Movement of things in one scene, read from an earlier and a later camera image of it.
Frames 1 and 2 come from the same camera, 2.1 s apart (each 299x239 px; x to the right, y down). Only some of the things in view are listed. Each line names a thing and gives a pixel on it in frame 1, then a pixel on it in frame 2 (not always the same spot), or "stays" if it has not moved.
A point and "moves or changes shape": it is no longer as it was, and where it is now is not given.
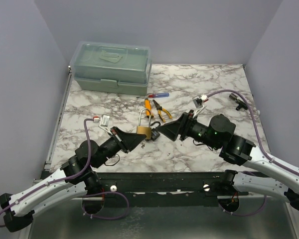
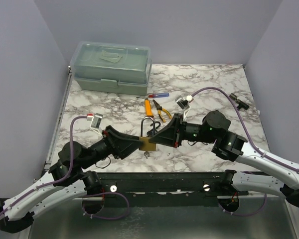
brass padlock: x=145 y=130 → x=147 y=145
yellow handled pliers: x=160 y=109 stays
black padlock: x=155 y=132 stays
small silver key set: x=143 y=143 moves or changes shape
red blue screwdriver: x=156 y=95 stays
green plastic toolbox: x=116 y=68 stays
